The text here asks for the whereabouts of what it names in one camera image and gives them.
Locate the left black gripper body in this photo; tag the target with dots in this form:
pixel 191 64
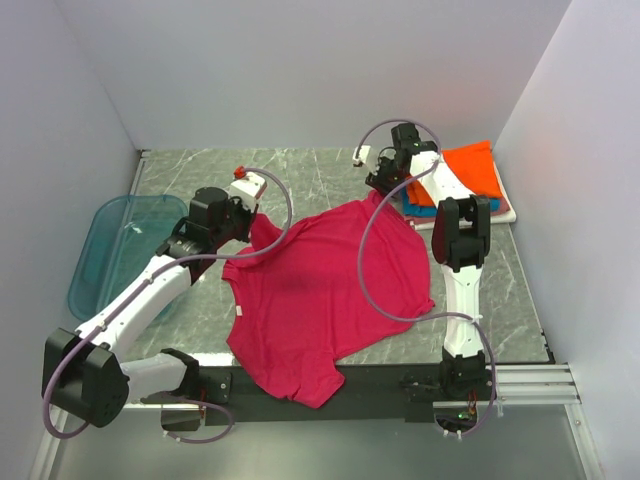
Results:
pixel 238 224

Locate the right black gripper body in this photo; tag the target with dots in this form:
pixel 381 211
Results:
pixel 386 177

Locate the pink t-shirt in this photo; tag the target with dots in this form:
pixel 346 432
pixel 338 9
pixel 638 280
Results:
pixel 335 284

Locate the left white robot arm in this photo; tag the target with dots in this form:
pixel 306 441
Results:
pixel 84 371

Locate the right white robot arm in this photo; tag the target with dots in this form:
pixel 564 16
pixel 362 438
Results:
pixel 460 243

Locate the folded blue t-shirt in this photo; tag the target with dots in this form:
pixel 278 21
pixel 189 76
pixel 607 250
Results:
pixel 414 210

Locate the folded white t-shirt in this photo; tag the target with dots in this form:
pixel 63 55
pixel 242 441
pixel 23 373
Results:
pixel 505 214

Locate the folded mauve t-shirt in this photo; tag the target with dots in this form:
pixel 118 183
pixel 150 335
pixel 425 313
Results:
pixel 423 217

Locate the folded orange t-shirt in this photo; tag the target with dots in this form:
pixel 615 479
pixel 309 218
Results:
pixel 473 165

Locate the teal transparent plastic bin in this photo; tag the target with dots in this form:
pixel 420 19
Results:
pixel 123 237

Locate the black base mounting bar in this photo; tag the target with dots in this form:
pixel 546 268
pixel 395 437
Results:
pixel 351 392

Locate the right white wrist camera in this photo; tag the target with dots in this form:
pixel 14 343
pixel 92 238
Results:
pixel 365 156

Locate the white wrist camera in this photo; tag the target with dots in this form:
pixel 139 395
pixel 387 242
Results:
pixel 365 156
pixel 247 185

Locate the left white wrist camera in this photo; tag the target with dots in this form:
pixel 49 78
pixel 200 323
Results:
pixel 247 185

